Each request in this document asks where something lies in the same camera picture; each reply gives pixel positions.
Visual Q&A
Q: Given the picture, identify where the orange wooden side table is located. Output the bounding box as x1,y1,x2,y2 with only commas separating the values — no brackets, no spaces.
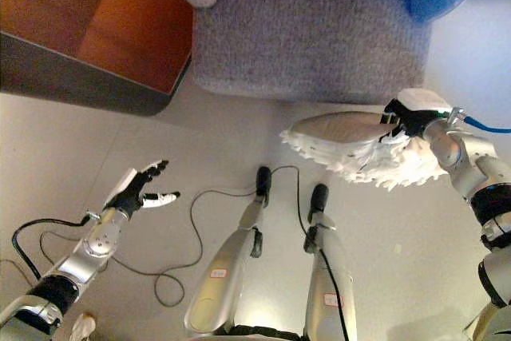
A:
0,0,196,119

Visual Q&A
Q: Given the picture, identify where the thick left wrist cable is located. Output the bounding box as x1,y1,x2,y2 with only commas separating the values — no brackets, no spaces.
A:
11,214,92,283

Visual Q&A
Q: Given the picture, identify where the grey fabric sofa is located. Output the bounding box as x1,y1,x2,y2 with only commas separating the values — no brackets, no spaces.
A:
159,0,501,105

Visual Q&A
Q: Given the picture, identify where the thick right wrist cable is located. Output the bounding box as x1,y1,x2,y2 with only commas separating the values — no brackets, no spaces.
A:
454,110,511,135

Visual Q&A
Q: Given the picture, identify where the white fringed pillow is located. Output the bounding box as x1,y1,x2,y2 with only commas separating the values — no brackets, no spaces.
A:
278,110,451,193

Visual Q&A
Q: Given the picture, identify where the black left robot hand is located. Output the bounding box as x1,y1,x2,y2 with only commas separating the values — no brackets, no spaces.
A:
102,159,181,220

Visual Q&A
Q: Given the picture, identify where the black left robot foot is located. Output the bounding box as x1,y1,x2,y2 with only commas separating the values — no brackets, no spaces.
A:
254,165,274,199

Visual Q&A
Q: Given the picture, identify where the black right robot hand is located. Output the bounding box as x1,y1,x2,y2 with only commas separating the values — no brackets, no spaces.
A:
378,88,454,144

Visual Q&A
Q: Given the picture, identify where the silver right robot leg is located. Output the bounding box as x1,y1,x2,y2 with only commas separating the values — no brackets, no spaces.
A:
302,212,357,341

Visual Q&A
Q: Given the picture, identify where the black right robot foot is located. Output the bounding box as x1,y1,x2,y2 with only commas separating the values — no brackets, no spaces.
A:
308,183,331,219

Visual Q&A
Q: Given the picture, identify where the thin black floor cable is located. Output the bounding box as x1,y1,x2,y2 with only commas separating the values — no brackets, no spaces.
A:
0,165,349,341

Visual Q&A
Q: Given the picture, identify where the black robot waist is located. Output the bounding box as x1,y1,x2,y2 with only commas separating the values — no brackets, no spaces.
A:
229,323,307,341

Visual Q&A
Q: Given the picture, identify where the black robot foot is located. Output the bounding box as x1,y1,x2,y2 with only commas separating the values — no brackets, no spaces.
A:
308,183,331,219
254,165,274,199

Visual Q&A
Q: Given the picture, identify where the thick wrist cable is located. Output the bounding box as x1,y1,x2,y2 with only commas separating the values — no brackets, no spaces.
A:
454,110,511,135
11,214,92,283

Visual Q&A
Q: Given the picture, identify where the white crumpled object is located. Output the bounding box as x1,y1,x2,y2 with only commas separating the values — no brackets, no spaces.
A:
68,311,97,341

